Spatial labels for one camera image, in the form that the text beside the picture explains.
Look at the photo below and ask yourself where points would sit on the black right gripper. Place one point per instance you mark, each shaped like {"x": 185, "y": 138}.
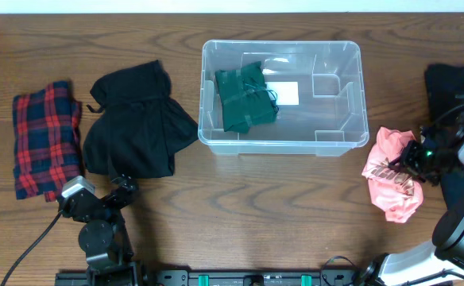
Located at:
{"x": 405, "y": 160}

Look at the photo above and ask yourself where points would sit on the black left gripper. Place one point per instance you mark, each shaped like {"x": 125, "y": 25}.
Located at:
{"x": 123, "y": 184}

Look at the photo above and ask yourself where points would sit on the dark navy cloth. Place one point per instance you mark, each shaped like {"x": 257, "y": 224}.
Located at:
{"x": 451, "y": 175}

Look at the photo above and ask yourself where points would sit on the pink printed t-shirt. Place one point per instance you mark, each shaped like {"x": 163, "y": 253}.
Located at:
{"x": 396, "y": 193}

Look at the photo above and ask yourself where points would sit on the black taped cloth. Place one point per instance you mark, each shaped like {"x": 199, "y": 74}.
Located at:
{"x": 445, "y": 92}

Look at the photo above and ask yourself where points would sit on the dark green cloth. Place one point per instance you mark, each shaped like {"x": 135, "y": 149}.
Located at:
{"x": 245, "y": 98}

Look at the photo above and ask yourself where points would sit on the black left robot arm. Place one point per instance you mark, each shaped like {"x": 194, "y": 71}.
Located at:
{"x": 104, "y": 237}

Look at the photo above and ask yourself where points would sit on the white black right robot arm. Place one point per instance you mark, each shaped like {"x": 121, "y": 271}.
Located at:
{"x": 430, "y": 263}

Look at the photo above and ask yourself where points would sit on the red navy plaid shirt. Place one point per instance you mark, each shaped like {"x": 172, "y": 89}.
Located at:
{"x": 46, "y": 141}

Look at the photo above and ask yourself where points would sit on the clear plastic storage bin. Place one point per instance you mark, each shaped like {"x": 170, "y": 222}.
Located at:
{"x": 330, "y": 119}

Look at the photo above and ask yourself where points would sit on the white label in bin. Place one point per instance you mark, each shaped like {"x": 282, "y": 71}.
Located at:
{"x": 284, "y": 93}

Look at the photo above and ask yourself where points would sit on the black drawstring garment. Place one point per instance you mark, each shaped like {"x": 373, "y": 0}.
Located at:
{"x": 141, "y": 127}

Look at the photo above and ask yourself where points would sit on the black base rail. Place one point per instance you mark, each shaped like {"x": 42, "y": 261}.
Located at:
{"x": 131, "y": 277}

